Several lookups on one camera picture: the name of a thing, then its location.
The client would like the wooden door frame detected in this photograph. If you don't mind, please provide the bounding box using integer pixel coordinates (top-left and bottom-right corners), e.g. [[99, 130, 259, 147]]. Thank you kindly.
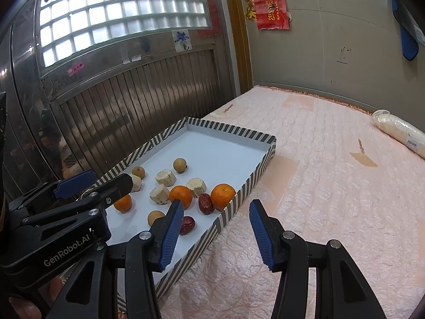
[[221, 0, 254, 98]]

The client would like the blue hanging pouch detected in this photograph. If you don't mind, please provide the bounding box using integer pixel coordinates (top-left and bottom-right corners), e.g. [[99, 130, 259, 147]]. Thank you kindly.
[[391, 0, 419, 62]]

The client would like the glass block window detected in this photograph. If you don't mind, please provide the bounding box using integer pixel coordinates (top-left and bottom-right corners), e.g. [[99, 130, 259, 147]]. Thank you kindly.
[[33, 0, 213, 69]]

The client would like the person's left hand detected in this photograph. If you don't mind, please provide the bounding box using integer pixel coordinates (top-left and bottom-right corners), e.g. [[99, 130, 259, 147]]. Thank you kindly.
[[8, 274, 65, 319]]

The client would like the pink quilted bedspread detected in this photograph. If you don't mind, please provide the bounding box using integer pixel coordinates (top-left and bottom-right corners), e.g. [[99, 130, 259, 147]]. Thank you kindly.
[[116, 86, 425, 319]]

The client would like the red wall poster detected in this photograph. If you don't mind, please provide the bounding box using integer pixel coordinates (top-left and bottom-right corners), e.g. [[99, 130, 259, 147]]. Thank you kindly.
[[245, 0, 293, 31]]

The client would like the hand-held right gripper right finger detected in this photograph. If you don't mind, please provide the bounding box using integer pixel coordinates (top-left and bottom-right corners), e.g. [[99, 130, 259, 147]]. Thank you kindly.
[[249, 199, 387, 319]]

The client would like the small pink label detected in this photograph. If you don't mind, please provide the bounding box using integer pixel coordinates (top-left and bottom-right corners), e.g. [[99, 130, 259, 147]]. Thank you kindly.
[[66, 61, 83, 78]]

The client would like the large orange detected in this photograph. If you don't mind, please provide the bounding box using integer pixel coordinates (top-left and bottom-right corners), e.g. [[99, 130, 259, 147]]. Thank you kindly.
[[210, 183, 237, 211]]

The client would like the wrapped white daikon radish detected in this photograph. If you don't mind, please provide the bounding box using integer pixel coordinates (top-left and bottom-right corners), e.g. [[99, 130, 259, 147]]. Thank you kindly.
[[371, 109, 425, 159]]

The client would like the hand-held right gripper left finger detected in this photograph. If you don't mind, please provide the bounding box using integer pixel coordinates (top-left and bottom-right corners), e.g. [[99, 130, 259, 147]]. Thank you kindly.
[[43, 199, 185, 319]]

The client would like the ribbed metal door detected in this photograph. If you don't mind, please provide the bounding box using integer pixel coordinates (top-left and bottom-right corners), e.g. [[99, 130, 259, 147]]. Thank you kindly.
[[0, 16, 236, 207]]

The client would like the blue flower sticker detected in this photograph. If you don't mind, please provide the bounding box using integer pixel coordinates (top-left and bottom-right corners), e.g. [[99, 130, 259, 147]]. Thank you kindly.
[[172, 29, 193, 53]]

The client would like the striped cardboard box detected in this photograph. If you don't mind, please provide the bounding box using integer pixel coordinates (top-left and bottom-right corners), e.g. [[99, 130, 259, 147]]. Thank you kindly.
[[61, 116, 277, 313]]

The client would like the red paper on window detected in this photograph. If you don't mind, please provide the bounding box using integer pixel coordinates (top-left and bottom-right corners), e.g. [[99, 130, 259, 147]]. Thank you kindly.
[[196, 0, 221, 39]]

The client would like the orange with stem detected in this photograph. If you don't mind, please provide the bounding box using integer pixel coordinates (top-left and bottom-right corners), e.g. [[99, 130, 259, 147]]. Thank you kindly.
[[169, 185, 193, 211]]

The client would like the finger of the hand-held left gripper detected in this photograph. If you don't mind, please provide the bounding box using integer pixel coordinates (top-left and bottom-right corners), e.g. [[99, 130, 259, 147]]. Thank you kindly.
[[20, 173, 134, 226], [8, 169, 97, 211]]

